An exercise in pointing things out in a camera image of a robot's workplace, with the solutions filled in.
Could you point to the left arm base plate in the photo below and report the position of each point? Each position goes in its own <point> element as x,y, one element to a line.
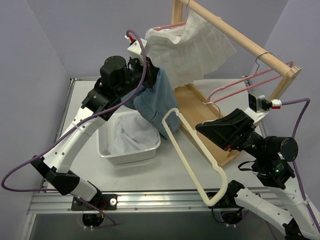
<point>101,201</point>

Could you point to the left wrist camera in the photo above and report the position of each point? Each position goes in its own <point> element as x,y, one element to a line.
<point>134,49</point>

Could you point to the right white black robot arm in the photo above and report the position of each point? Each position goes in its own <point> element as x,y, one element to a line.
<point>272,154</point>

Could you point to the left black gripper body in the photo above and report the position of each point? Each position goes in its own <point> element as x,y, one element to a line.
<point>151,72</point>

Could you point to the white plastic basket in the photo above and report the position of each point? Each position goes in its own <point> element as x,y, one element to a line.
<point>104,136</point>

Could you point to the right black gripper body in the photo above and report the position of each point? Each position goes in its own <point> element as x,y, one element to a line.
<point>240,135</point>

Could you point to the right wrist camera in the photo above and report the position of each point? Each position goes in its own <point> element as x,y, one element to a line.
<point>258,107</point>

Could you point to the pink hanger back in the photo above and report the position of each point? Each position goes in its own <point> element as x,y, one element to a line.
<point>170,26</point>

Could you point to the white pleated skirt back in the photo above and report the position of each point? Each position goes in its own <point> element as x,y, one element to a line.
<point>188,52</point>

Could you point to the blue denim skirt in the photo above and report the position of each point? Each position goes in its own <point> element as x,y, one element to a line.
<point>154,103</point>

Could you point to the aluminium mounting rail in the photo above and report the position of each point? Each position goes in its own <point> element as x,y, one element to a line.
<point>127,202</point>

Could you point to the white skirt front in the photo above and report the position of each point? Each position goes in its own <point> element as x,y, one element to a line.
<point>132,133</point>

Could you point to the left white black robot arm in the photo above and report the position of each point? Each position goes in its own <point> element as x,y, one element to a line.
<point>118,78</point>

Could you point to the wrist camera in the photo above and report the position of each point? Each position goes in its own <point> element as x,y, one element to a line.
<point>134,49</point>
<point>258,107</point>

